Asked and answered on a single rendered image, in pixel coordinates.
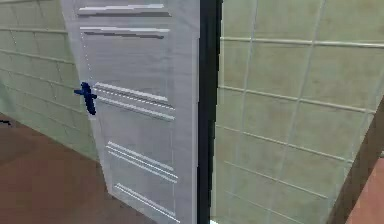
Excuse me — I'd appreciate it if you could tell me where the dark blue door handle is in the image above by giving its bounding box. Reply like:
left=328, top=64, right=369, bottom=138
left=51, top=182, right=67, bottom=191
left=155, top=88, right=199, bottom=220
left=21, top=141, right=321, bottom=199
left=73, top=81, right=98, bottom=116

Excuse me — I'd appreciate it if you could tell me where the white panelled room door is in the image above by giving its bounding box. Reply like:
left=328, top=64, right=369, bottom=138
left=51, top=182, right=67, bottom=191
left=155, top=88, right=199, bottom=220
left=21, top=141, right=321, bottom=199
left=59, top=0, right=201, bottom=224

